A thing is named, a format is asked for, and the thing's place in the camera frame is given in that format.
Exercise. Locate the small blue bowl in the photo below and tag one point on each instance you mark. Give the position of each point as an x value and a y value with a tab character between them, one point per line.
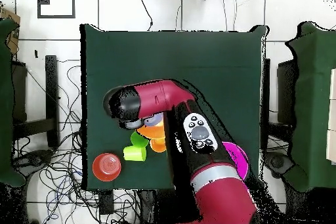
155	120

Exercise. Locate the large orange bowl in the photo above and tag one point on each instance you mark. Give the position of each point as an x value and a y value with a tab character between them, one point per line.
152	132

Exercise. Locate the lime yellow cup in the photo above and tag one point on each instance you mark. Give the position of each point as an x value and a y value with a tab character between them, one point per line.
134	154

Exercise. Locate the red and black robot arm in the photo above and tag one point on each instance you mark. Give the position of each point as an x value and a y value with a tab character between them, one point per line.
162	98

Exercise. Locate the orange cup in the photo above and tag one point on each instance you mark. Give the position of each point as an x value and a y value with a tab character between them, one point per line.
158	146

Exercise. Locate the green cup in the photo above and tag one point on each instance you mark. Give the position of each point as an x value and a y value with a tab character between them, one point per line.
137	141

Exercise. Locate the dark green tablecloth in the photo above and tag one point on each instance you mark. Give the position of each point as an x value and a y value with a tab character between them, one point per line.
170	50

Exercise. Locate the red-orange bowl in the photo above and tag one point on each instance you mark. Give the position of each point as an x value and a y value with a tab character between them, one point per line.
106	167

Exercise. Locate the large pink bowl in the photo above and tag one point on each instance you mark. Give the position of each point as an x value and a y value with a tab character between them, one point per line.
239	161

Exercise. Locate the black power strip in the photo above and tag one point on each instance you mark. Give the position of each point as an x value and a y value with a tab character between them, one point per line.
106	203

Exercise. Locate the green covered side table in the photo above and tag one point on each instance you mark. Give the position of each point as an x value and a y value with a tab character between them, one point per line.
5	103
315	90

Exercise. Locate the cardboard box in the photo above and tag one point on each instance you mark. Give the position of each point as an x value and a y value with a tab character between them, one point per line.
13	34

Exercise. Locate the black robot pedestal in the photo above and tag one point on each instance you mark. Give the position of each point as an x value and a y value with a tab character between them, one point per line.
162	205

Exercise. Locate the black stand frame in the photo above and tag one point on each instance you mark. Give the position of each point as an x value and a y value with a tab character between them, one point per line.
51	90

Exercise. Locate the grey pedestal foot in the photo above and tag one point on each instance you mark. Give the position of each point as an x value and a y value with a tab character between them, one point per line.
277	162
36	158

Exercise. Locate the black square floor frame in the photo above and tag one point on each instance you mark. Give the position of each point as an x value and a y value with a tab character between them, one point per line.
38	3

